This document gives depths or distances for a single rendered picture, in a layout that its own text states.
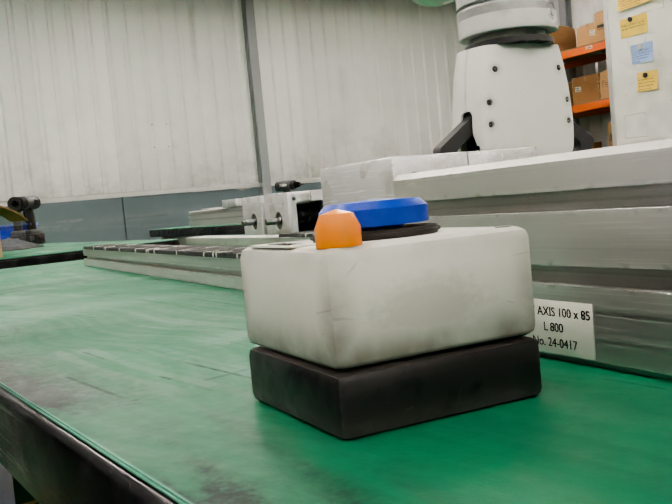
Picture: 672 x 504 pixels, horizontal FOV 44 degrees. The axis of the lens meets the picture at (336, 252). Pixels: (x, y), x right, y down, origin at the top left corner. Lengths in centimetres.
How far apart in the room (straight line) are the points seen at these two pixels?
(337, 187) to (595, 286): 21
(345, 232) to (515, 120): 47
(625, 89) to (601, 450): 385
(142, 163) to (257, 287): 1183
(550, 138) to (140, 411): 49
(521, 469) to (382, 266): 8
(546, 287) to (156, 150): 1192
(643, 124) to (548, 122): 327
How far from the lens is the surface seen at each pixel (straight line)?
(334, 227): 26
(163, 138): 1228
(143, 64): 1239
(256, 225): 159
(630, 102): 405
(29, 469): 40
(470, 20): 73
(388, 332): 27
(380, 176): 46
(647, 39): 402
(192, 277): 93
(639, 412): 28
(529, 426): 27
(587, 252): 34
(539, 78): 74
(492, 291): 29
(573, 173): 34
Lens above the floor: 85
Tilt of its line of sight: 4 degrees down
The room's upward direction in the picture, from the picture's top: 5 degrees counter-clockwise
